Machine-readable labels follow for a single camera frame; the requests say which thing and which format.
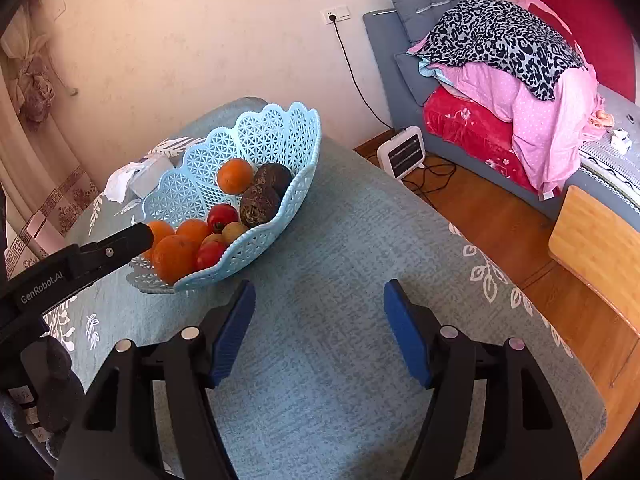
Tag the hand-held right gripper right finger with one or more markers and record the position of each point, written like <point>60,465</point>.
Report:
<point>407,335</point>

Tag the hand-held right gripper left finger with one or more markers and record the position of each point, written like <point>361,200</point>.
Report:
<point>232,335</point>

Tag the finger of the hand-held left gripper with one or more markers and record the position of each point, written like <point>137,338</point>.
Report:
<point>115,250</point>

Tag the large orange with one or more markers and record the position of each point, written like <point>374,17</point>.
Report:
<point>172,257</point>

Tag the red tomato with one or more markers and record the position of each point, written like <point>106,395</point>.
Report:
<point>222,216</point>
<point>211,255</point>

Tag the small tan longan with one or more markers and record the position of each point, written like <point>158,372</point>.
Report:
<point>234,231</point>
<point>212,238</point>

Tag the dark passion fruit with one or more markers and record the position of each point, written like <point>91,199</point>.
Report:
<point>259,205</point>
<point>272,175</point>

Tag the light blue plastic basket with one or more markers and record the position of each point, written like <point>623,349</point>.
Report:
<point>260,130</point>

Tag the person's left hand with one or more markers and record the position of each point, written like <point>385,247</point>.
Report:
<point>55,385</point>

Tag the tissue pack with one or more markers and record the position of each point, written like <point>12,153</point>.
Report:
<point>150,175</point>

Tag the white electric heater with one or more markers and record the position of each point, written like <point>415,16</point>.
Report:
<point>402,152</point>

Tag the wooden chair seat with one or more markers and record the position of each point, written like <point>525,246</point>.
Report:
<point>595,245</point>

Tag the red floral blanket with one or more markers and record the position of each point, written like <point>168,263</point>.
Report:
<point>465,125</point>

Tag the pile of clothes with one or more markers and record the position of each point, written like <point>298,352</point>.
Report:
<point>540,120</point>

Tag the small grey cushion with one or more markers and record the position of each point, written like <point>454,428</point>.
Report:
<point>412,77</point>

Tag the grey striped blanket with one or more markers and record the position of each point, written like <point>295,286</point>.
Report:
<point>610,160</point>

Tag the light blue cloth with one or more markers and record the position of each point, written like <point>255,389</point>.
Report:
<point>427,67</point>

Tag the grey sofa bed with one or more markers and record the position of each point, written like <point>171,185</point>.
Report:
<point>385,60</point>

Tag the small white box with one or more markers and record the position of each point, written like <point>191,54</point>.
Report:
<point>620,139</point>

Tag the small pink toy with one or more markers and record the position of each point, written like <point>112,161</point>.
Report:
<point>600,119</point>

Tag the leopard print cloth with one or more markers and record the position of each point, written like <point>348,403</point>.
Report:
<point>500,35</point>

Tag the large grey cushion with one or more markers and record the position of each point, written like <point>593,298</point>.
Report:
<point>425,0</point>

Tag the white wall socket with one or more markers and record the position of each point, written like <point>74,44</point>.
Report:
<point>336,14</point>

